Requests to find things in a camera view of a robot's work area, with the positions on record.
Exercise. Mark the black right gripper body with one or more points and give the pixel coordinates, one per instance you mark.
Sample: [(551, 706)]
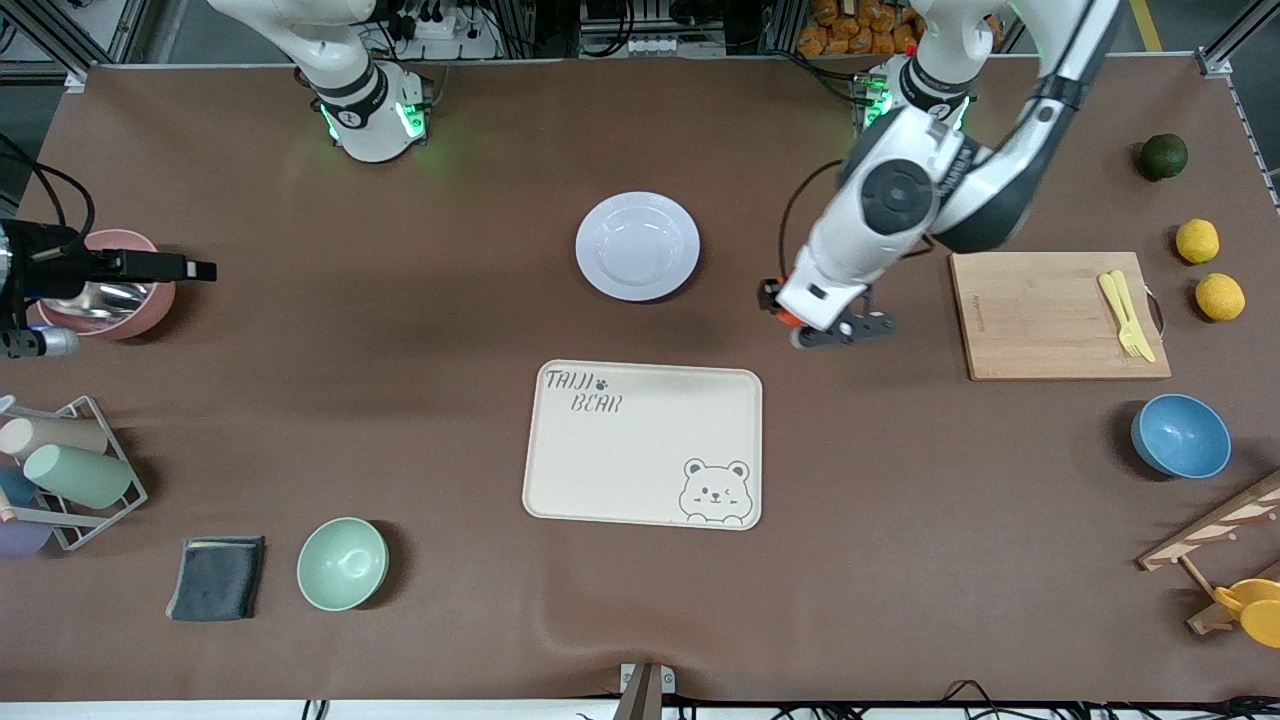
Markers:
[(52, 268)]

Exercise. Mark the orange mandarin fruit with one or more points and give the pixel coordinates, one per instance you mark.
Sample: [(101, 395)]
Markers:
[(787, 317)]

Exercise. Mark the lavender round plate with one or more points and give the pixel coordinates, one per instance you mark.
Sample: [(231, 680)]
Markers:
[(637, 246)]

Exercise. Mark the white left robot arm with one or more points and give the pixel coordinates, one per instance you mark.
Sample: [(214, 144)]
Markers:
[(850, 240)]

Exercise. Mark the pink bowl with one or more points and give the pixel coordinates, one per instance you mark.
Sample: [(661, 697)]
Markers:
[(150, 312)]

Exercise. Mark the shiny metal scoop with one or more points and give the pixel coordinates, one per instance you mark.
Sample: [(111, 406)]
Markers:
[(100, 300)]

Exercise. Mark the beige cup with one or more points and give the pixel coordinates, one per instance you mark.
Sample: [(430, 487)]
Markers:
[(60, 435)]

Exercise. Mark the beige bear print tray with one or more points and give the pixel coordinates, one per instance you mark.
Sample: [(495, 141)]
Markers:
[(640, 440)]

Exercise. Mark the mint green cup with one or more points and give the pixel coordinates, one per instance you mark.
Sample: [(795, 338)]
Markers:
[(80, 475)]

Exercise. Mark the blue cup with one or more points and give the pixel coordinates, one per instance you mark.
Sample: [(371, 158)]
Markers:
[(15, 487)]

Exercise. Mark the wooden cutting board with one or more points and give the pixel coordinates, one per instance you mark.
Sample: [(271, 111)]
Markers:
[(1040, 320)]

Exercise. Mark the bag of orange fruits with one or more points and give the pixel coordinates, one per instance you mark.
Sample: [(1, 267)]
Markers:
[(850, 30)]

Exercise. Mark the purple cup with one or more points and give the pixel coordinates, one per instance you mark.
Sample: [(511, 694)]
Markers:
[(22, 538)]

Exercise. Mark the dark grey folded cloth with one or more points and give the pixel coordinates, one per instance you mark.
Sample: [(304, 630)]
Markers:
[(215, 578)]

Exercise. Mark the mint green bowl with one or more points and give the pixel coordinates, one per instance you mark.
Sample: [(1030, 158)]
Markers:
[(342, 563)]

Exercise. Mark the yellow plastic fork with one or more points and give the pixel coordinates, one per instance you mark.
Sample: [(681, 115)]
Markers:
[(1111, 300)]

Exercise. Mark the white power strip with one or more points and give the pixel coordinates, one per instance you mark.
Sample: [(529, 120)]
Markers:
[(440, 35)]

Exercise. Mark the dark green avocado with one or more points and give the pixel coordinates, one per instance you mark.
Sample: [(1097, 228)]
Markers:
[(1164, 157)]

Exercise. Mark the yellow lemon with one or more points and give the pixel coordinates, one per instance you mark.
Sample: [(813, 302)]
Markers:
[(1220, 297), (1197, 241)]

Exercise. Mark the blue bowl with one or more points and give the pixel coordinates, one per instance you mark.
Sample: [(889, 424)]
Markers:
[(1182, 435)]

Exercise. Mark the wooden mug rack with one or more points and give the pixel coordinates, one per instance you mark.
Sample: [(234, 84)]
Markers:
[(1215, 525)]

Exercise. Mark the yellow mug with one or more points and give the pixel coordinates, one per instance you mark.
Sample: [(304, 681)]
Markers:
[(1258, 612)]

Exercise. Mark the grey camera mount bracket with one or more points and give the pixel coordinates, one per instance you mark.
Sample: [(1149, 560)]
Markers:
[(645, 690)]

